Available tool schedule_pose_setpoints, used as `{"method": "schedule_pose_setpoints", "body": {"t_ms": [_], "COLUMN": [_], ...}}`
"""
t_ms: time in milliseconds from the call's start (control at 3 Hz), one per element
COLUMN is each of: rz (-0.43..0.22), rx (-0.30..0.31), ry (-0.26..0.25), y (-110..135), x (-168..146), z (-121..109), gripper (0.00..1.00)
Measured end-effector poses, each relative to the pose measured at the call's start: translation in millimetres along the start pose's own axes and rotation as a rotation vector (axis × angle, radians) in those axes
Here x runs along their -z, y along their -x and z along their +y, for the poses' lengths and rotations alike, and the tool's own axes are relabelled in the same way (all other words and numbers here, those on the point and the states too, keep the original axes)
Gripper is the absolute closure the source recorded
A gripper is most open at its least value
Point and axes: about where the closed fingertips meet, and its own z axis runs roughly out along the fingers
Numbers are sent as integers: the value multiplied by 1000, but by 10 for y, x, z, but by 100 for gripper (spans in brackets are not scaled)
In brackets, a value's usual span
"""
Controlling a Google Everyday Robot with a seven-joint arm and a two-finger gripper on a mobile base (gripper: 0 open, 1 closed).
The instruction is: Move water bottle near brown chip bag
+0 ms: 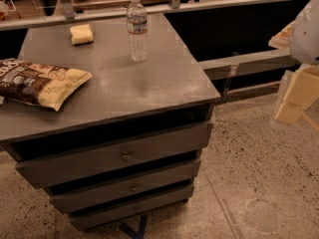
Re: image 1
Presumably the yellow sponge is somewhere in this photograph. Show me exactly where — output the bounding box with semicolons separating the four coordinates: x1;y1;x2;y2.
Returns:
70;24;94;45

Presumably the grey drawer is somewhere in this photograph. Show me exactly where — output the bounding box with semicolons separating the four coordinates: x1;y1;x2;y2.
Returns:
70;184;194;230
50;158;200;213
16;120;212;188

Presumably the brown chip bag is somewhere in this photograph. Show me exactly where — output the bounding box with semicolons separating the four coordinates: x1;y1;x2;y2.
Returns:
0;58;92;112

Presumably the clear plastic water bottle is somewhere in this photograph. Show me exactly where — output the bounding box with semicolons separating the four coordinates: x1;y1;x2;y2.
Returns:
127;0;148;62

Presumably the top grey drawer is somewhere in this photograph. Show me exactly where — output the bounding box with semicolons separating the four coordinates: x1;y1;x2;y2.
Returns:
16;120;212;188

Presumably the grey drawer cabinet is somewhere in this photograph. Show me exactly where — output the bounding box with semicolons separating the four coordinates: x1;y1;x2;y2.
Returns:
0;14;218;219

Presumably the middle grey drawer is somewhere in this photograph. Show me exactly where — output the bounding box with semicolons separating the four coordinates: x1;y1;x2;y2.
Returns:
50;158;200;213

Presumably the bottom grey drawer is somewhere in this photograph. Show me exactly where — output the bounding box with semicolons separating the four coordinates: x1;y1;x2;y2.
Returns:
70;184;194;230

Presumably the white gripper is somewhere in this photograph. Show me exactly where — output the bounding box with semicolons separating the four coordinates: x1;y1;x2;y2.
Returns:
268;0;319;124

